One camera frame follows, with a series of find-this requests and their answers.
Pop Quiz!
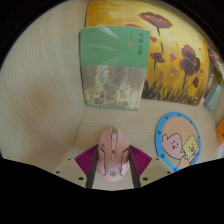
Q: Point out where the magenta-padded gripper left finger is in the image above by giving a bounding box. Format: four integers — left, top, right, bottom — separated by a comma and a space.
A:
53, 143, 100, 189

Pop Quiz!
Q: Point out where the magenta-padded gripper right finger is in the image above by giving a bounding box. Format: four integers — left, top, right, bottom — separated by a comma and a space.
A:
128, 144, 174, 189

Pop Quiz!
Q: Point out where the pink computer mouse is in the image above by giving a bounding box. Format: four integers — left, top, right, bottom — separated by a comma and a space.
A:
96, 125, 131, 183

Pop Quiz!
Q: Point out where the round cartoon mouse pad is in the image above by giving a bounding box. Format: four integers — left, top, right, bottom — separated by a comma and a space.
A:
154, 111, 202, 173

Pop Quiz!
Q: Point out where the orange booklet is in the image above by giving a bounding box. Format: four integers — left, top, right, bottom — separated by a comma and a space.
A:
215, 118, 224, 148

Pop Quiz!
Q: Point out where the teal faceted vase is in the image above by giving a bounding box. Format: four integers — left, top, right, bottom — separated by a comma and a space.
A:
203, 83, 223, 112

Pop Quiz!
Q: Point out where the green cover book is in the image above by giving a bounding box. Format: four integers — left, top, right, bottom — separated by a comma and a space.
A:
79, 25, 151, 112

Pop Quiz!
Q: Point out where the poppy flower painting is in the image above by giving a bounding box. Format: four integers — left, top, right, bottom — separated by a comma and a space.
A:
85, 0, 211, 107

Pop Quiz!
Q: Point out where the pink and white flower bouquet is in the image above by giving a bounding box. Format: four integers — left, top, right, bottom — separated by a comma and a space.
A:
208, 48, 224, 88

